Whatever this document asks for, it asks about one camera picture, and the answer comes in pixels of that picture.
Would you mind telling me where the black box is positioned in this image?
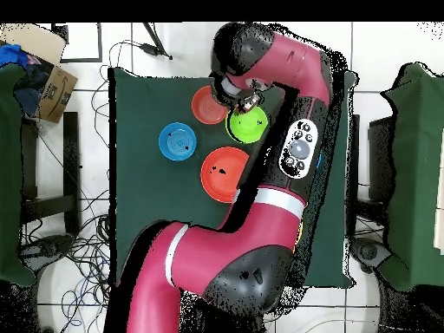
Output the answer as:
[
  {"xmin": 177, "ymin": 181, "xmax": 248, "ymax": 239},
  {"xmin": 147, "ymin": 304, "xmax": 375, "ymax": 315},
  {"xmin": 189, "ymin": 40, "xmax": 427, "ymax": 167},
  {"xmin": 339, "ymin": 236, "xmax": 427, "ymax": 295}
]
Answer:
[{"xmin": 367, "ymin": 115, "xmax": 396, "ymax": 202}]

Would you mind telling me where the wide orange-red shallow bowl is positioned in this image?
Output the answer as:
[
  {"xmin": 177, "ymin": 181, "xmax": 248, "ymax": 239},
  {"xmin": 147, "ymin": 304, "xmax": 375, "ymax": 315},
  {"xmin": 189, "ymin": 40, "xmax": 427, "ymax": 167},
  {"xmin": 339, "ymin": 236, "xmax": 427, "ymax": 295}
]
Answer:
[{"xmin": 199, "ymin": 146, "xmax": 251, "ymax": 204}]

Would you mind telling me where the small orange-red ringed bowl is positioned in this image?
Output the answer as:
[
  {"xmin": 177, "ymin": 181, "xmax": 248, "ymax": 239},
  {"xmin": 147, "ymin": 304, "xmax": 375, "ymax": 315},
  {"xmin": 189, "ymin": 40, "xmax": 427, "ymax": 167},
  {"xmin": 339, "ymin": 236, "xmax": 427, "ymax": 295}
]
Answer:
[{"xmin": 191, "ymin": 85, "xmax": 230, "ymax": 126}]

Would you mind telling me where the black metal frame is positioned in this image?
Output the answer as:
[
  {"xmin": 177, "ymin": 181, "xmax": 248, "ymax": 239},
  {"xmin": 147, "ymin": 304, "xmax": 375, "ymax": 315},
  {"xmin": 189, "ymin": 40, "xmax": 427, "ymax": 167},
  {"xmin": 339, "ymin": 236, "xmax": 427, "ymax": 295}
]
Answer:
[{"xmin": 51, "ymin": 22, "xmax": 103, "ymax": 64}]

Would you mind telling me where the dark green table cloth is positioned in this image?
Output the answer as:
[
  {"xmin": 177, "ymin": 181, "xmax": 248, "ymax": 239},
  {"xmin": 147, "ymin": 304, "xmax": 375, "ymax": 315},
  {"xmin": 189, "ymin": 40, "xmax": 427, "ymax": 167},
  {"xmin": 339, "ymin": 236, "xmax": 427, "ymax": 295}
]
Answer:
[{"xmin": 108, "ymin": 67, "xmax": 358, "ymax": 289}]

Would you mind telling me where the black tripod leg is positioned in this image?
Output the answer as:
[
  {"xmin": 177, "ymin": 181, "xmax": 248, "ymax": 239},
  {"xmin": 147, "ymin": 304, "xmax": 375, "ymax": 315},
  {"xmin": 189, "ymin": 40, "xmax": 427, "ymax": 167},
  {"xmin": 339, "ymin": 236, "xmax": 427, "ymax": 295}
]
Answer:
[{"xmin": 141, "ymin": 22, "xmax": 173, "ymax": 61}]

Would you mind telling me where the green plastic bowl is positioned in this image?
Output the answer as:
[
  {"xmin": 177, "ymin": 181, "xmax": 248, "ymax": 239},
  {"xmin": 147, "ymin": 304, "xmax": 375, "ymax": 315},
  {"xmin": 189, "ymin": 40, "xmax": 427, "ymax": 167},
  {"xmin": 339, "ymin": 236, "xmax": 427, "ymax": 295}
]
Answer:
[{"xmin": 225, "ymin": 105, "xmax": 271, "ymax": 145}]

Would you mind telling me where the small blue plastic bowl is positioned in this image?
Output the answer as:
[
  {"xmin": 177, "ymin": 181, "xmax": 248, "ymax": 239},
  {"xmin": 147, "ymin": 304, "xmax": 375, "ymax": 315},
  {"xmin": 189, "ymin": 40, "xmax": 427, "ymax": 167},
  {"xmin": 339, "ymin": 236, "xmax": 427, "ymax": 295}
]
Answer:
[{"xmin": 158, "ymin": 121, "xmax": 198, "ymax": 162}]

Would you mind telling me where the blue cloth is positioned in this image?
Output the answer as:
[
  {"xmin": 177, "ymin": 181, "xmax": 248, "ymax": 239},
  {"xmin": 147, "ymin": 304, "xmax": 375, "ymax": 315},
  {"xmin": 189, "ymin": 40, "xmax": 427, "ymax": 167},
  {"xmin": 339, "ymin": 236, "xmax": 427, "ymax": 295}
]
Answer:
[{"xmin": 0, "ymin": 43, "xmax": 29, "ymax": 68}]

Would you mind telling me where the tangle of black cables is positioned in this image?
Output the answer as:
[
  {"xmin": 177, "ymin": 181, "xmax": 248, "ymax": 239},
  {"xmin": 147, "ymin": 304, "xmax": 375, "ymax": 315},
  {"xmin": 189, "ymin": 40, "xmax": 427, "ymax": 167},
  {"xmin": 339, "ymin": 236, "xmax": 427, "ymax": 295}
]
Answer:
[{"xmin": 20, "ymin": 186, "xmax": 115, "ymax": 333}]

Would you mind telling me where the green cloth covered table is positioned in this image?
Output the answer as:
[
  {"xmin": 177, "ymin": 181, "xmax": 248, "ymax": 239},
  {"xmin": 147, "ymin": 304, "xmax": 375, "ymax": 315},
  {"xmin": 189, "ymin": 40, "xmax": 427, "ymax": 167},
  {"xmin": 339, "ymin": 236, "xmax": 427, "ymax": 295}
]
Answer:
[
  {"xmin": 381, "ymin": 62, "xmax": 444, "ymax": 292},
  {"xmin": 0, "ymin": 63, "xmax": 37, "ymax": 287}
]

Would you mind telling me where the black chair frame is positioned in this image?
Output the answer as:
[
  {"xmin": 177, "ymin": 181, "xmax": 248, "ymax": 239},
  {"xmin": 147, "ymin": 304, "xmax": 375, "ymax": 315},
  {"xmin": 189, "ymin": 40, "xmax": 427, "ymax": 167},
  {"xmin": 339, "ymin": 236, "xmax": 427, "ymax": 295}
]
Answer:
[{"xmin": 20, "ymin": 111, "xmax": 81, "ymax": 237}]

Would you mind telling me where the black rounded floor base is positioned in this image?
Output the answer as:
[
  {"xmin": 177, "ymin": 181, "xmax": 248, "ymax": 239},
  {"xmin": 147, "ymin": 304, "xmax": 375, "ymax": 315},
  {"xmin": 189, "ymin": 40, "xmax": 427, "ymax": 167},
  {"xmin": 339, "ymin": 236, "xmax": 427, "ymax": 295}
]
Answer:
[
  {"xmin": 20, "ymin": 233, "xmax": 74, "ymax": 266},
  {"xmin": 349, "ymin": 237, "xmax": 393, "ymax": 275}
]

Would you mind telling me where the brown cardboard box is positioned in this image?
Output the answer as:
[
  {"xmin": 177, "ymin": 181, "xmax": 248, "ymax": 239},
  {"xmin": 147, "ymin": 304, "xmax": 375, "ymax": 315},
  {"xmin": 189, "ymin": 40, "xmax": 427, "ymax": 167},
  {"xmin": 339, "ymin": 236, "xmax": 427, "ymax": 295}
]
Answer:
[{"xmin": 0, "ymin": 23, "xmax": 79, "ymax": 124}]

